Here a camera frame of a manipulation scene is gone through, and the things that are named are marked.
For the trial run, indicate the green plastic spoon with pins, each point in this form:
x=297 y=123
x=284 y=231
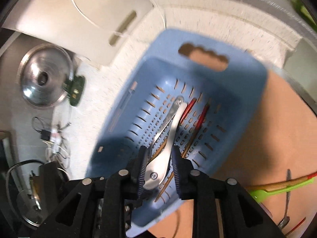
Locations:
x=262 y=194

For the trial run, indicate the small metal spoon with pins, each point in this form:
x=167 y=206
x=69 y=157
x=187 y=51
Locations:
x=285 y=220

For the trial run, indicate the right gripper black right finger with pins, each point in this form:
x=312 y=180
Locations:
x=180 y=172

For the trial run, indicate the black adapter with wires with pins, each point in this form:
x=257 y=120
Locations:
x=57 y=148

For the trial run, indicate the white plastic cutting board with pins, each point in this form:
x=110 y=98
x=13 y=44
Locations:
x=92 y=29

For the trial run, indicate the green circuit board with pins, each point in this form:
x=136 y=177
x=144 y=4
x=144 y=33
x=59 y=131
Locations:
x=74 y=89

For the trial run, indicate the brown table mat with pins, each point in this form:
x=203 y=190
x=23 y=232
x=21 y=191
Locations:
x=281 y=136

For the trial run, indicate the metal spoon in basket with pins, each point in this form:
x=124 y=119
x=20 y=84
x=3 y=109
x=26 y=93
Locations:
x=176 y=104

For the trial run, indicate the blue plastic drain basket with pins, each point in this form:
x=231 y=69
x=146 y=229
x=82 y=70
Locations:
x=188 y=91

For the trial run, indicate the steel pot lid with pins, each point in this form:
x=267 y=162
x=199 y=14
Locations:
x=44 y=76

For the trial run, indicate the red-tipped wooden chopstick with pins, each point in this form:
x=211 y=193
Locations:
x=279 y=185
x=186 y=112
x=188 y=146

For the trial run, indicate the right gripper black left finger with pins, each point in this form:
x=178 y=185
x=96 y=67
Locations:
x=144 y=155

